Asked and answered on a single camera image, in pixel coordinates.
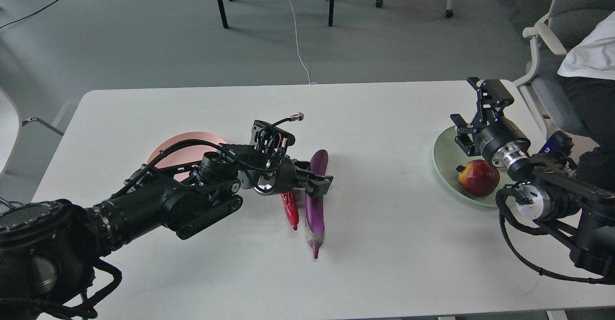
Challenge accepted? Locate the grey office chair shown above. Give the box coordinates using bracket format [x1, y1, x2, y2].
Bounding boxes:
[514, 0, 615, 137]

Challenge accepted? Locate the pink plate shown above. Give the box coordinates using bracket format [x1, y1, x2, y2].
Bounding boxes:
[146, 131, 227, 183]

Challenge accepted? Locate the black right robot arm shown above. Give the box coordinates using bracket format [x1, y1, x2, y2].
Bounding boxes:
[450, 77, 615, 285]

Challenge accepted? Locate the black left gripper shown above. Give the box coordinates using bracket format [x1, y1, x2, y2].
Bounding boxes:
[240, 155, 333, 197]

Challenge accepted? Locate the person in white shirt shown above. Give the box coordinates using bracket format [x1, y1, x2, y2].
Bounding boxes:
[557, 13, 615, 192]

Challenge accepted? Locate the white cable on floor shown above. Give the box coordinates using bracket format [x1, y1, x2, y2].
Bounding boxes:
[280, 0, 319, 86]

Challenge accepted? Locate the green plate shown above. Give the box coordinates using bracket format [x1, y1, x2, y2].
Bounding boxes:
[432, 125, 514, 208]

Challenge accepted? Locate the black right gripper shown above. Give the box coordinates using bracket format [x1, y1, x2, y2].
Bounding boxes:
[450, 77, 531, 168]

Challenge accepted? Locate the red chili pepper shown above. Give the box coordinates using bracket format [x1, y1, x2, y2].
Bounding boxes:
[281, 191, 299, 231]

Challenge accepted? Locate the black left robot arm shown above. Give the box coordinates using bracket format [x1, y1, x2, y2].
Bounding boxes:
[0, 120, 333, 320]

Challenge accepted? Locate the red pomegranate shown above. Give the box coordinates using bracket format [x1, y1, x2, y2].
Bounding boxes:
[455, 160, 500, 197]

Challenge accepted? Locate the purple eggplant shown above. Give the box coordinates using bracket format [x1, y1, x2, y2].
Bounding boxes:
[305, 149, 329, 259]

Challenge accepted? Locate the white chair at left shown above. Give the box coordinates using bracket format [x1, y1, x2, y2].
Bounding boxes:
[0, 89, 65, 176]

